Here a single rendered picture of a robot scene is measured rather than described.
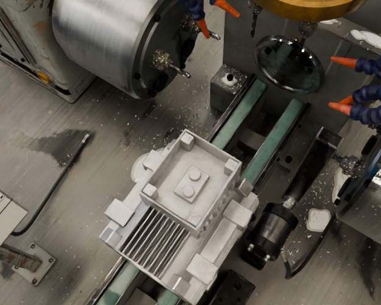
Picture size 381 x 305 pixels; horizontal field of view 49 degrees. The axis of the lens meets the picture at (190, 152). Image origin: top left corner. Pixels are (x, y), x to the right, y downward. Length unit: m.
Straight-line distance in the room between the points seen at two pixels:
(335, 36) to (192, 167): 0.32
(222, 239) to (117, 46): 0.37
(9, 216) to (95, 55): 0.32
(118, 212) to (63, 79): 0.44
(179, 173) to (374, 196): 0.29
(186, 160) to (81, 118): 0.48
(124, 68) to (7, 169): 0.44
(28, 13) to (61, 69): 0.18
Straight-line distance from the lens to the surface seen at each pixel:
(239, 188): 0.65
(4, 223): 0.74
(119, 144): 1.02
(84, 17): 0.80
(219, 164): 0.64
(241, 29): 0.86
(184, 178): 0.62
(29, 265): 0.95
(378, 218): 0.69
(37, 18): 0.88
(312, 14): 0.53
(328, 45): 0.77
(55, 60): 0.97
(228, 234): 0.66
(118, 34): 0.76
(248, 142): 0.95
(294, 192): 0.70
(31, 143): 1.09
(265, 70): 0.90
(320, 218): 0.97
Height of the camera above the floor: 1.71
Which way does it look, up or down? 67 degrees down
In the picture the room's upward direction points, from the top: 6 degrees counter-clockwise
